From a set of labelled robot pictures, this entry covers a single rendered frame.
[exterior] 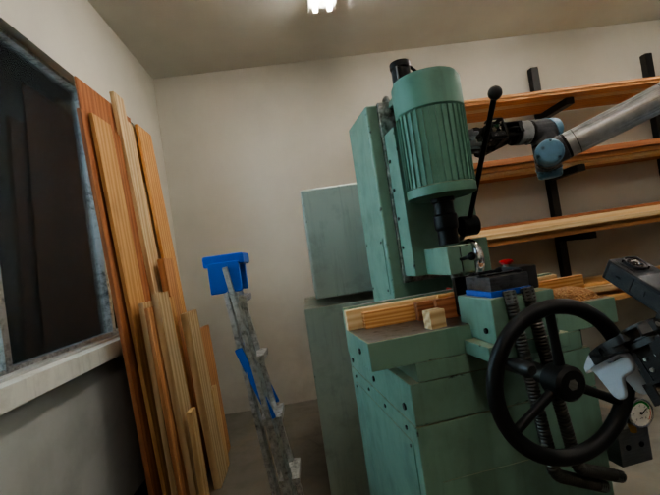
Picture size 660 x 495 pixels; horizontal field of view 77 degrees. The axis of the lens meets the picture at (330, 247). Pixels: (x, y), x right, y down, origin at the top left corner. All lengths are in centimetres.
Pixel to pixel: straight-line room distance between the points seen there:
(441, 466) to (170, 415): 142
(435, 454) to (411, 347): 23
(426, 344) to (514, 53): 346
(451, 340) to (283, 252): 251
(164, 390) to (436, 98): 166
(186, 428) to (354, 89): 272
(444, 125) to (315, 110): 254
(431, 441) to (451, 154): 64
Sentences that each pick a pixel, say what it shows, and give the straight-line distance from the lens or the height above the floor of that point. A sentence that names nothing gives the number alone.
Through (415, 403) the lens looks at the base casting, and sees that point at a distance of 94.
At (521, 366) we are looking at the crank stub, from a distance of 75.
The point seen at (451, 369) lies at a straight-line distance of 95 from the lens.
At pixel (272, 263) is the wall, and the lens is 334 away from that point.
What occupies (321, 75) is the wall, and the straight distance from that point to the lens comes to 366.
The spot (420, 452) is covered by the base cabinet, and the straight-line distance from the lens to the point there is 98.
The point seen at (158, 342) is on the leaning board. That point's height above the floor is 82.
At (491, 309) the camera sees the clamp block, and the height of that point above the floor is 94.
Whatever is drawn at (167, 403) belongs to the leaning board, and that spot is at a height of 55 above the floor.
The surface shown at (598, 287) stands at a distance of 352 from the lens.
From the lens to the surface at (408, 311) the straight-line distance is 106.
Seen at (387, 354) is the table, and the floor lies 87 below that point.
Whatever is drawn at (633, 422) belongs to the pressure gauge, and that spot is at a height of 64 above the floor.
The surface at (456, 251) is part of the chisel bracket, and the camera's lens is 107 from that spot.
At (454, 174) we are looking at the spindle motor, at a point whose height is 124.
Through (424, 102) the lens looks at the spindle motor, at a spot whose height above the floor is 142.
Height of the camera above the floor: 108
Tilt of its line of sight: 2 degrees up
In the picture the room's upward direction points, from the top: 8 degrees counter-clockwise
